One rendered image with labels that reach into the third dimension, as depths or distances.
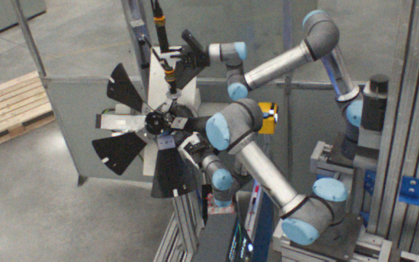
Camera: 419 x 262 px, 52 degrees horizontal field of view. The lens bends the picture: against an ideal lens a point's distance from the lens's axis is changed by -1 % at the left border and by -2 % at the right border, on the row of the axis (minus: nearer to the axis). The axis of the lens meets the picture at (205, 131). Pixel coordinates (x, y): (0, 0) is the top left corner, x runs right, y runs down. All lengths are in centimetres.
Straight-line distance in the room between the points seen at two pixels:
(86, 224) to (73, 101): 92
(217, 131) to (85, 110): 191
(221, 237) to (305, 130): 152
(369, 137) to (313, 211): 36
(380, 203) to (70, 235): 231
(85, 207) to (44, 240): 39
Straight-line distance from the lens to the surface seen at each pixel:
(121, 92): 218
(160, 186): 203
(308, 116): 276
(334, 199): 153
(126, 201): 347
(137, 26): 242
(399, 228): 181
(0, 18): 753
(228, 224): 147
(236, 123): 147
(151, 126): 203
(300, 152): 294
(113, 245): 320
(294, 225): 146
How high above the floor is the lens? 235
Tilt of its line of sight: 36 degrees down
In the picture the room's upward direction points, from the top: 9 degrees counter-clockwise
